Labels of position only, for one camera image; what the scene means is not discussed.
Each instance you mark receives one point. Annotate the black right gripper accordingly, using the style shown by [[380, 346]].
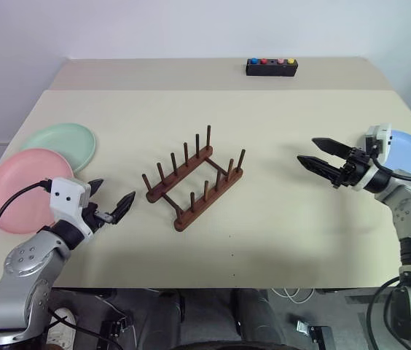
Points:
[[353, 167]]

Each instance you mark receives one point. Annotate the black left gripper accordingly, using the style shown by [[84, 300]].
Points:
[[94, 218]]

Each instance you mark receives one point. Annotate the green plate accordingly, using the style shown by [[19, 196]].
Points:
[[63, 142]]

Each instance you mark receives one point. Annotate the pink plate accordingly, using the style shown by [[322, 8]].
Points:
[[19, 182]]

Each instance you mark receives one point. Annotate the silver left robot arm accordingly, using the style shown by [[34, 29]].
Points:
[[23, 262]]

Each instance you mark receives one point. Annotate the wooden dish rack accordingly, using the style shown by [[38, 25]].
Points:
[[211, 200]]

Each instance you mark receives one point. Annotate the black button box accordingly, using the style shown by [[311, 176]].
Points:
[[271, 71]]

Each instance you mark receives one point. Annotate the white shoe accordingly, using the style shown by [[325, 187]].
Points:
[[61, 326]]

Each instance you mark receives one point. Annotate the dark grey rounded shape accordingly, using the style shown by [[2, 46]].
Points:
[[260, 313]]

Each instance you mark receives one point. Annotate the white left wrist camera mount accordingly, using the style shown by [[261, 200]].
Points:
[[65, 208]]

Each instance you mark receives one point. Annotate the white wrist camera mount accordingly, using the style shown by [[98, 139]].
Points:
[[382, 140], [65, 208]]

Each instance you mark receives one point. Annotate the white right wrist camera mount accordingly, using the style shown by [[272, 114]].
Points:
[[382, 140]]

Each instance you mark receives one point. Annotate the black and silver bracket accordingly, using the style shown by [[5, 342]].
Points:
[[315, 333]]

